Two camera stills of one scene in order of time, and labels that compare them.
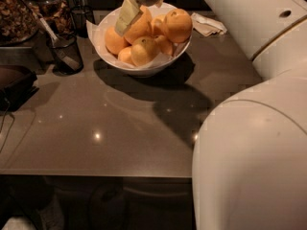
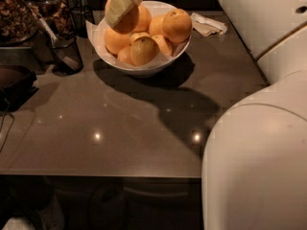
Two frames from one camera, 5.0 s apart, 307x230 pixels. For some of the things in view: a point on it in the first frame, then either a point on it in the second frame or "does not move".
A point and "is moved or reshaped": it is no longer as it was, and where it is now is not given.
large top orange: (143, 27) is moved or reshaped
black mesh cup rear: (80, 14) does not move
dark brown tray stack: (16, 86) does not move
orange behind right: (158, 25) does not move
